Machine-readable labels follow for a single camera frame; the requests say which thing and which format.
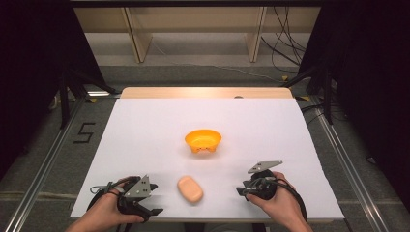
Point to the light wooden background desk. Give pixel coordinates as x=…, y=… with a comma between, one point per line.
x=199, y=19

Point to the dark round table grommet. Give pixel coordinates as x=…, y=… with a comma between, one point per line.
x=239, y=96

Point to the white table mat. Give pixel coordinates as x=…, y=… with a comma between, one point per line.
x=206, y=116

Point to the aluminium floor rail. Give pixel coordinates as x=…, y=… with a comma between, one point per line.
x=348, y=161
x=48, y=164

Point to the peach soap bar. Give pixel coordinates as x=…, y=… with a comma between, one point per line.
x=190, y=189

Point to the black tape numeral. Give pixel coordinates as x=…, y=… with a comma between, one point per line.
x=84, y=132

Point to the black tripod stand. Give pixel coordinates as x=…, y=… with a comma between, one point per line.
x=327, y=93
x=66, y=96

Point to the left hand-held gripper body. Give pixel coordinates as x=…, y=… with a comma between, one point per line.
x=138, y=188

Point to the orange plastic soap dish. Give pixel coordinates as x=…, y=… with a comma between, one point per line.
x=203, y=139

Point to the person's left hand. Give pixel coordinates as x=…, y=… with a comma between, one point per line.
x=108, y=209

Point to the black curtain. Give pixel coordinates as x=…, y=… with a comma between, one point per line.
x=370, y=80
x=32, y=64

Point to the person's right hand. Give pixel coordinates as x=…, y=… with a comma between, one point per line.
x=283, y=201

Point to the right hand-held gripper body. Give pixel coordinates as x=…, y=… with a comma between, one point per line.
x=261, y=186

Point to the light wooden table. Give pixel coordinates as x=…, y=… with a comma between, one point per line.
x=206, y=92

